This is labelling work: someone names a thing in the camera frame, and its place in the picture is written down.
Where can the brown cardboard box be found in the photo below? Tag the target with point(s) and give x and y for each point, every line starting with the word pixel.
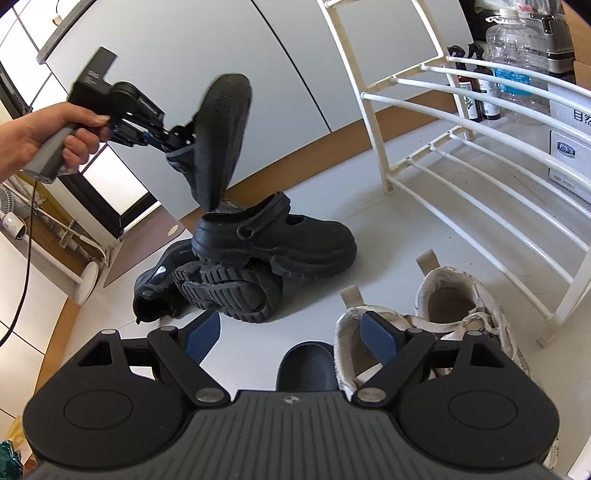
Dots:
pixel 579 46

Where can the white fan base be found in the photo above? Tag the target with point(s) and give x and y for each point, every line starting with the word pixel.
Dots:
pixel 87 281

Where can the black case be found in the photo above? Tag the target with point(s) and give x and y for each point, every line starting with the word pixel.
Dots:
pixel 556 41

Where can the white printed carton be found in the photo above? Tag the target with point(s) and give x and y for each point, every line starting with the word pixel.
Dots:
pixel 570 161

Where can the dark spray bottle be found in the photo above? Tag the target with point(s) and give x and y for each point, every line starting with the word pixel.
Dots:
pixel 489 92
pixel 466 99

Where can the brown door mat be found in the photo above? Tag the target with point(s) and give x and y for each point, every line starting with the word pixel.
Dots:
pixel 143 249

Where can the person's left hand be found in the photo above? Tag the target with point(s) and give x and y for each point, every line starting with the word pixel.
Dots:
pixel 27 134

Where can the white wall closet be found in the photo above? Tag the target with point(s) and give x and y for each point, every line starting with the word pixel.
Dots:
pixel 23 295

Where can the teal bag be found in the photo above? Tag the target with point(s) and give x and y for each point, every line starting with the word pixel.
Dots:
pixel 9 461

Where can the clear water bottle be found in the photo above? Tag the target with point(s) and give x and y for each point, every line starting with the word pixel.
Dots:
pixel 517 60

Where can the white shoe rack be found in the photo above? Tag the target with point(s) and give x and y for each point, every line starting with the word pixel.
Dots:
pixel 376 138

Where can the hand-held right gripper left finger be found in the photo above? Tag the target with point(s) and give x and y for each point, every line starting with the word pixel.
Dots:
pixel 203 337

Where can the white cabinet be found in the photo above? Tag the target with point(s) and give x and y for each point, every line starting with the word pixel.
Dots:
pixel 207 46

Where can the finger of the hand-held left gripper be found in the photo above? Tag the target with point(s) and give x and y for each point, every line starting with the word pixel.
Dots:
pixel 171 148
pixel 182 133

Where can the patterned white sneaker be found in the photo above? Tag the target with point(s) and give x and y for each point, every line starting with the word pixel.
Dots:
pixel 461 295
pixel 346 332

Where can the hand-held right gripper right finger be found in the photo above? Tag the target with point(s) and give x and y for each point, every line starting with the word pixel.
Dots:
pixel 381 339

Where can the white wall pipes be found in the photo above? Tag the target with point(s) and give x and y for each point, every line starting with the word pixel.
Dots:
pixel 90 244

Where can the black chunky platform clog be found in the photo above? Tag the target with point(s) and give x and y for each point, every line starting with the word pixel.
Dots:
pixel 231 290
pixel 295 244

